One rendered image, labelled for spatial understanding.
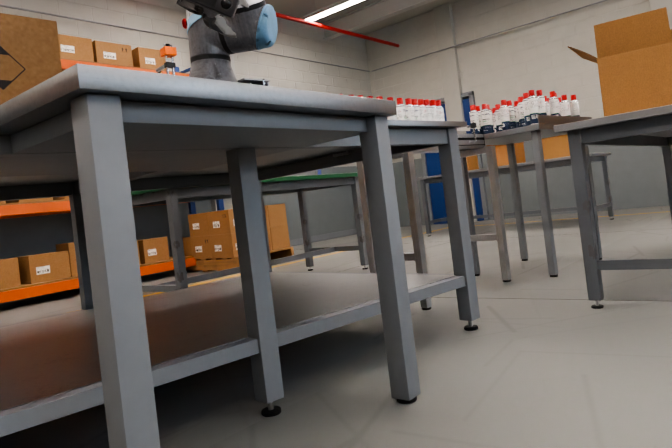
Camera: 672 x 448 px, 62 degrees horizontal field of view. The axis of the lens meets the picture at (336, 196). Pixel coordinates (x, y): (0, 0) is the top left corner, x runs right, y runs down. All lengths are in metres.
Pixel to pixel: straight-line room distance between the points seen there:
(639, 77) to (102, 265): 2.11
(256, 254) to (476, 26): 8.61
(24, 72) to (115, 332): 0.82
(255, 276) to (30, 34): 0.84
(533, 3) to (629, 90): 7.14
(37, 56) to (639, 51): 2.10
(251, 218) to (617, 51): 1.65
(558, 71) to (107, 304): 8.67
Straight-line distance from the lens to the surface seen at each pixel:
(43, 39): 1.65
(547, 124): 3.48
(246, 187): 1.58
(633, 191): 8.96
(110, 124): 1.01
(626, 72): 2.55
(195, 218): 6.37
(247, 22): 1.64
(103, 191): 0.99
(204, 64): 1.68
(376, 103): 1.52
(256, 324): 1.60
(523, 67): 9.49
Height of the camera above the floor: 0.56
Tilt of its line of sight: 1 degrees up
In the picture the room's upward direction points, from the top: 7 degrees counter-clockwise
